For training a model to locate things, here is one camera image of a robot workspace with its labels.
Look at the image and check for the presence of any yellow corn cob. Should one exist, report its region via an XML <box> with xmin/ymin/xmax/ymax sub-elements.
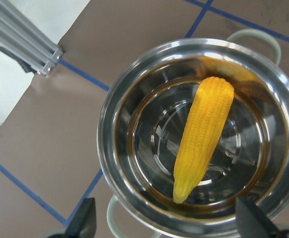
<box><xmin>173</xmin><ymin>76</ymin><xmax>234</xmax><ymax>204</ymax></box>

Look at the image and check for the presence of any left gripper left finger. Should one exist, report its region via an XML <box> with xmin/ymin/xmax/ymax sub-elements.
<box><xmin>65</xmin><ymin>198</ymin><xmax>96</xmax><ymax>238</ymax></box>

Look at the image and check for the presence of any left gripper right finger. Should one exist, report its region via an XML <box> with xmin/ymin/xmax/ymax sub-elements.
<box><xmin>235</xmin><ymin>197</ymin><xmax>283</xmax><ymax>238</ymax></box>

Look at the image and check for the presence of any pale green cooking pot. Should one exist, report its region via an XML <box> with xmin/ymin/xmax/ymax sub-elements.
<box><xmin>97</xmin><ymin>29</ymin><xmax>289</xmax><ymax>238</ymax></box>

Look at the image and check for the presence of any aluminium frame post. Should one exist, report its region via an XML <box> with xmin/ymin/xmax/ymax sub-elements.
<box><xmin>0</xmin><ymin>0</ymin><xmax>64</xmax><ymax>76</ymax></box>

